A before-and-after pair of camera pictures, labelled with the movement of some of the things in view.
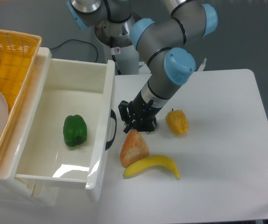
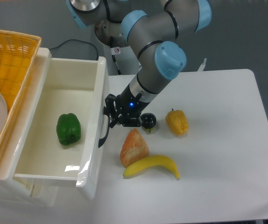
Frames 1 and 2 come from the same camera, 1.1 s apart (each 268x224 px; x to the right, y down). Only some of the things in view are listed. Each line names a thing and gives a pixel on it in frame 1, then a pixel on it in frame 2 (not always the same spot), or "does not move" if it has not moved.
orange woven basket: [17, 53] does not move
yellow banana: [149, 162] does not move
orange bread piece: [133, 149] does not move
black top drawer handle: [113, 115] -> [102, 140]
